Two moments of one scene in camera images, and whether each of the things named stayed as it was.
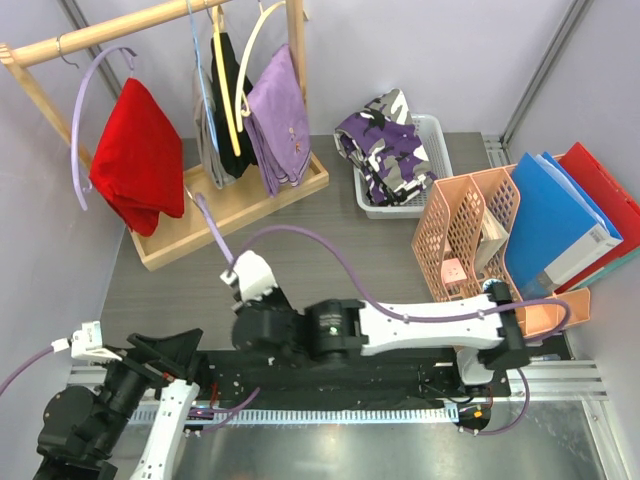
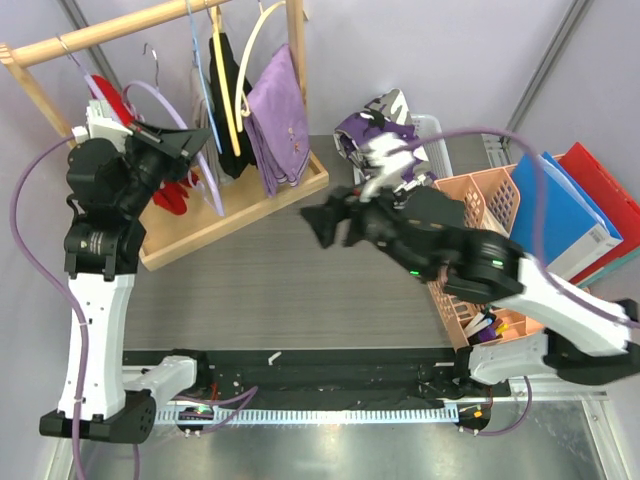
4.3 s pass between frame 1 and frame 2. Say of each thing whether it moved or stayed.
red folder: stayed
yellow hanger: stayed
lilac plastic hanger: moved
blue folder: stayed
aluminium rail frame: stayed
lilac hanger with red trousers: moved
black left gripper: moved
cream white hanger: stayed
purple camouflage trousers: stayed
